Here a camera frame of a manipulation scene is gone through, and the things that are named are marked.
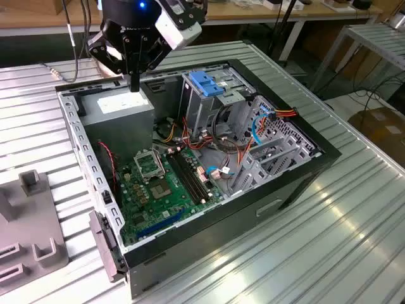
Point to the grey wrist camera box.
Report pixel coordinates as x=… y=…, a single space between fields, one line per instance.
x=177 y=31

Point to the CPU socket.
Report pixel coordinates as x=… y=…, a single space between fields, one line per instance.
x=159 y=189

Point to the grey parts rack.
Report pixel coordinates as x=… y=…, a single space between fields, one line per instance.
x=31 y=215

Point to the blue expansion slot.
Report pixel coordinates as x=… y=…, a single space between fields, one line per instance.
x=161 y=223

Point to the grey case panel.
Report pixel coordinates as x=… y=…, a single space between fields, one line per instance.
x=104 y=247

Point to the black open PC case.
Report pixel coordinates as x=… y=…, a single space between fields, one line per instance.
x=221 y=228

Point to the metal slat side table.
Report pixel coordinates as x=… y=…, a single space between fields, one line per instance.
x=373 y=38

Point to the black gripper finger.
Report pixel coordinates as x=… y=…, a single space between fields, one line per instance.
x=136 y=57
x=129 y=57

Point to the blue optical bay latch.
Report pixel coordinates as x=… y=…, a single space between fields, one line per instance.
x=205 y=84

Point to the black tripod stand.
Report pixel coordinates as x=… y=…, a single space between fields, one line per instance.
x=282 y=28

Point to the wooden desk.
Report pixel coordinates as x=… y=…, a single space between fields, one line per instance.
x=253 y=12

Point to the green motherboard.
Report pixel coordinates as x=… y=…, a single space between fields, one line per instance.
x=177 y=209

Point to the small black desk object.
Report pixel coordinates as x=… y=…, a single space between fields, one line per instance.
x=362 y=3

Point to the grey optical drive cage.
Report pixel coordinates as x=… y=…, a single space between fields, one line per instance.
x=202 y=114

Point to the small white box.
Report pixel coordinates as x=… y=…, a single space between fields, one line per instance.
x=272 y=3

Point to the perforated metal disk bay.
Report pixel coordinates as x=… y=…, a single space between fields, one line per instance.
x=300 y=144

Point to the large brown cardboard box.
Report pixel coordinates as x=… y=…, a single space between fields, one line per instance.
x=386 y=126

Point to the black RAM slot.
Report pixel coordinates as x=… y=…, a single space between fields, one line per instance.
x=182 y=178
x=190 y=178
x=186 y=178
x=195 y=178

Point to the silver round container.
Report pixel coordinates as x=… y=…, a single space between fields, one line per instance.
x=397 y=20

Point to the grey power supply unit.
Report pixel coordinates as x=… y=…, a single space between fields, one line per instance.
x=120 y=133

